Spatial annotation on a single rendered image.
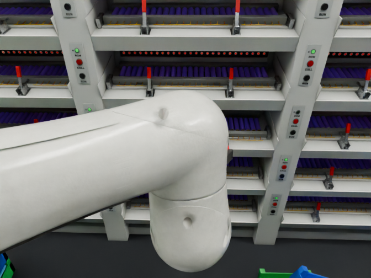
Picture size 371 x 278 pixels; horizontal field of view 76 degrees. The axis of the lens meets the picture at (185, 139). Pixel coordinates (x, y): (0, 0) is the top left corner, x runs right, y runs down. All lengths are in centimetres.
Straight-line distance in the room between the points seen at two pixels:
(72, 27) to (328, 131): 94
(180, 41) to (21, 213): 65
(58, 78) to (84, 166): 78
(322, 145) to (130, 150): 88
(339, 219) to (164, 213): 110
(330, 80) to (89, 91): 81
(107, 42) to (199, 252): 65
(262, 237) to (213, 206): 97
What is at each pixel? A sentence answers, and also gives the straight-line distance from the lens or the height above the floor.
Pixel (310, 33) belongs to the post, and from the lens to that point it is 82.
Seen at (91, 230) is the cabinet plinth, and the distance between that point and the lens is 134.
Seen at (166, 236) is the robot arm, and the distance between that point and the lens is 30.
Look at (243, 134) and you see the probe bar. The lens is 92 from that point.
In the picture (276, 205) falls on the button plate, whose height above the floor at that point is 26.
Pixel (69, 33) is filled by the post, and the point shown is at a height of 92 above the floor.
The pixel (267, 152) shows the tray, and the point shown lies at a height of 52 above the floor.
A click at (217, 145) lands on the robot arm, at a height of 87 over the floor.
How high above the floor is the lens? 100
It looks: 30 degrees down
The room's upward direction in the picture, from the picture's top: straight up
